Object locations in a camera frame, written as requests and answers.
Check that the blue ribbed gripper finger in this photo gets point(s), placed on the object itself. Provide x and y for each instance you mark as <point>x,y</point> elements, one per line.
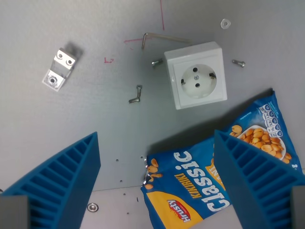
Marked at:
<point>59,176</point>
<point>255,171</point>

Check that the white electrical wall socket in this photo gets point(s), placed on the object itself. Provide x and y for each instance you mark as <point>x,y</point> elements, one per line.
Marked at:
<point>196,75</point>

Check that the clear plastic washer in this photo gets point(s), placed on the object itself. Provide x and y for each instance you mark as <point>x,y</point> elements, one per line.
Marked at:
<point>225,23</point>

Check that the blue peanut snack bag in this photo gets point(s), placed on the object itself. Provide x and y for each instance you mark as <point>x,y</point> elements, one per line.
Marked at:
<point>190,186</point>

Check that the round table bolt head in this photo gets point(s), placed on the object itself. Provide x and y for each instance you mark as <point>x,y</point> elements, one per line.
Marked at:
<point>92,207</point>

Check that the metal hex allen key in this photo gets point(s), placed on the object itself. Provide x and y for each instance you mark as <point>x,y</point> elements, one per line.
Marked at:
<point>152,37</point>

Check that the aluminium mounting bracket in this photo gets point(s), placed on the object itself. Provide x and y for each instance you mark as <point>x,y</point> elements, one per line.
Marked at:
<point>61,69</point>

